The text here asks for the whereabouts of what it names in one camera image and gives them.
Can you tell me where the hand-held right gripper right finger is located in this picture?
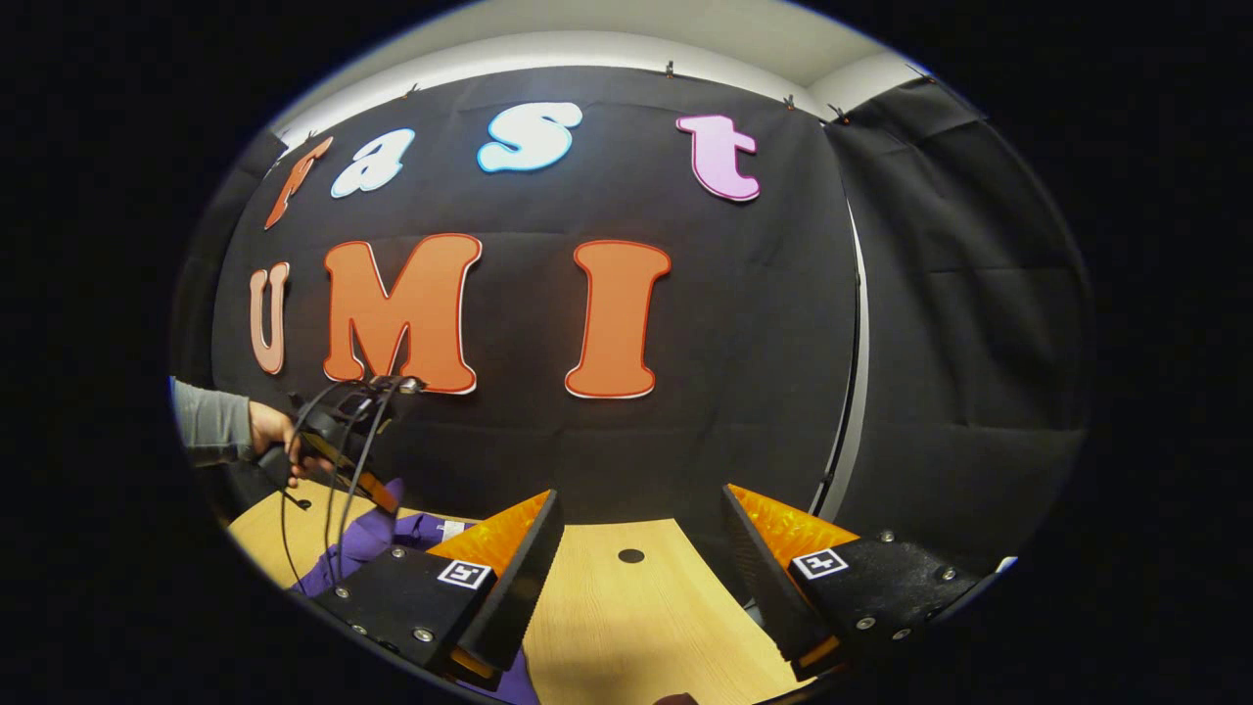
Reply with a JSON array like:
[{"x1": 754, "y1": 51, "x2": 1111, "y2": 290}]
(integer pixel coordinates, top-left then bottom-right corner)
[{"x1": 721, "y1": 484, "x2": 982, "y2": 683}]

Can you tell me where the black backdrop cloth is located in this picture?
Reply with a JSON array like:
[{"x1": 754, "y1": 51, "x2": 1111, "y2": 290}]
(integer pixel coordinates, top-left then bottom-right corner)
[{"x1": 209, "y1": 67, "x2": 862, "y2": 549}]

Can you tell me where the purple shirt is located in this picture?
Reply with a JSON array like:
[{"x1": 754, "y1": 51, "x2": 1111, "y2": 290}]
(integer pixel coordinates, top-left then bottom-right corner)
[{"x1": 292, "y1": 478, "x2": 539, "y2": 705}]

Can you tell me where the white upright stand pole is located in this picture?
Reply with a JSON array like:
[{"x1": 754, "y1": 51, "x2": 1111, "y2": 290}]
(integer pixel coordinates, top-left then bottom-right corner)
[{"x1": 812, "y1": 201, "x2": 870, "y2": 520}]

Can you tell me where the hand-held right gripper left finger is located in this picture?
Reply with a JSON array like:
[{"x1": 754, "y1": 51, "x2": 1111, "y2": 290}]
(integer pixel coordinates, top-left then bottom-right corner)
[{"x1": 311, "y1": 488, "x2": 566, "y2": 691}]

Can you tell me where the row of small cloth clips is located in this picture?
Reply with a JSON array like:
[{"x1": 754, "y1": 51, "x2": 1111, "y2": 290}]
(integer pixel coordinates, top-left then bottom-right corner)
[{"x1": 303, "y1": 59, "x2": 931, "y2": 143}]

